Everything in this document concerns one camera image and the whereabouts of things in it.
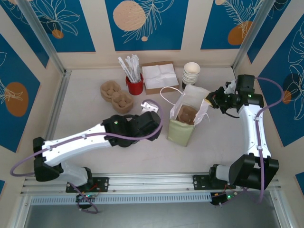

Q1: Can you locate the aluminium table side rail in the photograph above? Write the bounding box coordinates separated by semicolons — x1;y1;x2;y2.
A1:
46;69;73;141

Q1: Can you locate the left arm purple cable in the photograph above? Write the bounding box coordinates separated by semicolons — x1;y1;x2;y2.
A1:
10;99;164;214

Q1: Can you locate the grey metal shelf panel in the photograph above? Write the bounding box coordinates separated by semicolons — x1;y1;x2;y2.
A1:
23;204;283;228

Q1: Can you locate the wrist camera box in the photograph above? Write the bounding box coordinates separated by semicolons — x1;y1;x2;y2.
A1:
139;100;159;115
224;80;238;94

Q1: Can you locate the black plastic cup lid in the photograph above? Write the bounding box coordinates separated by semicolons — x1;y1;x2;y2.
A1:
115;140;138;148

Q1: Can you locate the grey slotted cable duct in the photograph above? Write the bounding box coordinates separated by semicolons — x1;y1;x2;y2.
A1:
30;192;212;206

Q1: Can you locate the small controller circuit board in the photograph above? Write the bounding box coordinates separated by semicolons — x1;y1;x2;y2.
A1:
76;193;98;204
210;192;235;207

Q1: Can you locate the aluminium mounting rail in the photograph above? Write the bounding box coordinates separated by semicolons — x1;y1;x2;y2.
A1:
20;171;285;196

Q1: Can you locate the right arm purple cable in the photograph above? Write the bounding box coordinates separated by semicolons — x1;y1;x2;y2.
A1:
223;77;285;205

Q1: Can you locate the white and green paper bag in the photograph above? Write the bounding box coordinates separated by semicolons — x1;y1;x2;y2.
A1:
160;83;211;147

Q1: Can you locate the aluminium frame post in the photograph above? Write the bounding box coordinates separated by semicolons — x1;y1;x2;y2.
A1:
17;0;67;75
232;0;274;71

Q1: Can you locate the white paper napkin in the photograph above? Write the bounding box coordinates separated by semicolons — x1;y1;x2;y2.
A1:
142;63;179;90

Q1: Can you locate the brown cardboard napkin tray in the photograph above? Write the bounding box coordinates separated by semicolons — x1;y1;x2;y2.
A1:
142;61;181;95

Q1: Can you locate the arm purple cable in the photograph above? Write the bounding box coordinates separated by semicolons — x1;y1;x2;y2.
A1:
10;99;164;214
223;77;285;205

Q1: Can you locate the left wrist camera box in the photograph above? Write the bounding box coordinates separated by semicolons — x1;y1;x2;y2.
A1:
139;100;159;115

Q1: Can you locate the red plastic holder cup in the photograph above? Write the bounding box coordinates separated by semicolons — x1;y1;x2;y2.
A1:
125;73;145;96

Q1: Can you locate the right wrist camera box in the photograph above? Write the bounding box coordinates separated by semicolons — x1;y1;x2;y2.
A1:
224;80;238;94

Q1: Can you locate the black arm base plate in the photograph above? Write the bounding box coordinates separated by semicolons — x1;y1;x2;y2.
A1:
192;175;237;190
66;177;110;193

